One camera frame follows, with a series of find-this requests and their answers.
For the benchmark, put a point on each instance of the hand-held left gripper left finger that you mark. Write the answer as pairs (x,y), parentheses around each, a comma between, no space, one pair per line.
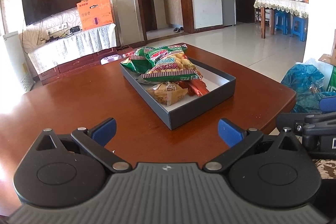
(105,129)

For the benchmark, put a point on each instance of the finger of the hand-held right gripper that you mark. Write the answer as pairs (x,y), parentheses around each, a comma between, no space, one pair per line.
(291,121)
(328,104)

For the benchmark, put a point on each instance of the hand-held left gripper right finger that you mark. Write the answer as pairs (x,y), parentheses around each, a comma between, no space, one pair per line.
(231,132)

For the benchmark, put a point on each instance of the grey cardboard box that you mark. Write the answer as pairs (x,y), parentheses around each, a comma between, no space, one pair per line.
(199,106)

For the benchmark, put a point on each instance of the orange snack bar packet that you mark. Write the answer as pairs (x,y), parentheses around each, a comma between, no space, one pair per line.
(187,88)
(201,87)

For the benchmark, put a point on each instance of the yellow pastry packet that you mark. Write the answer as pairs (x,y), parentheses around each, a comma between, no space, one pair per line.
(166,94)

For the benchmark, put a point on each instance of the small green snack bag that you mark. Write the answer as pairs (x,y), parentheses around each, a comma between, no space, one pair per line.
(134,62)

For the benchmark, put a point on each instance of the large green snack bag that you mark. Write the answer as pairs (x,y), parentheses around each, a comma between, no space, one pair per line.
(168,61)

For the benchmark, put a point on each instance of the green box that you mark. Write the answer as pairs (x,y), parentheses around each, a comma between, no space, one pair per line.
(331,81)

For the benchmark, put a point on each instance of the floral cushion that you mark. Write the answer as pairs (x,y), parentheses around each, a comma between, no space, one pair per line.
(325,169)

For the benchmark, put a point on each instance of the blue plastic bag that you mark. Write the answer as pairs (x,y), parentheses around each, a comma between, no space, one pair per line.
(304,85)

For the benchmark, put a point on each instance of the white plastic bag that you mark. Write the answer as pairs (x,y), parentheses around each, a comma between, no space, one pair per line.
(307,62)

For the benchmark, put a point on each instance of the brown cardboard box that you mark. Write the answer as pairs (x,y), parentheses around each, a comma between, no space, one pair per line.
(332,50)

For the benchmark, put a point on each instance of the wooden television cabinet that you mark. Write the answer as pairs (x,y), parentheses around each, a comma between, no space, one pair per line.
(78,61)

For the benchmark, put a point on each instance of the red packet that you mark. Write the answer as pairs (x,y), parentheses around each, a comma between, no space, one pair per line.
(130,54)

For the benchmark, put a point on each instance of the blue plastic stool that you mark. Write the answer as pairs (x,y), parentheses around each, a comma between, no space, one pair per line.
(281,22)
(299,28)

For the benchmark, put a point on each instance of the TV cabinet with white cloth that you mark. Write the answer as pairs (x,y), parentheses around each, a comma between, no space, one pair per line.
(71,45)

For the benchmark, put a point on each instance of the wooden dining table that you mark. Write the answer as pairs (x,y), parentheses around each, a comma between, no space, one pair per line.
(263,24)

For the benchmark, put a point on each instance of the black set-top box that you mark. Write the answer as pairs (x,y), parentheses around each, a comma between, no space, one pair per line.
(74,29)

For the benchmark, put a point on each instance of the cream lace tablecloth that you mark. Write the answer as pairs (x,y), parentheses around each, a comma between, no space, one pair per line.
(281,5)

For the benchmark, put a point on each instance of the white chest freezer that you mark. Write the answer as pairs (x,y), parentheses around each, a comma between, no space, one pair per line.
(13,61)

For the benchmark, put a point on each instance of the orange gift box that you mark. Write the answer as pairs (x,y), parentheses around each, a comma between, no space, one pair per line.
(95,12)

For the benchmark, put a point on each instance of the kitchen counter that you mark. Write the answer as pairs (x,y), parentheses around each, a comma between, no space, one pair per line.
(173,10)

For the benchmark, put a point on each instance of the white wall sockets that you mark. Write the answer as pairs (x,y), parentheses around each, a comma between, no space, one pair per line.
(56,27)

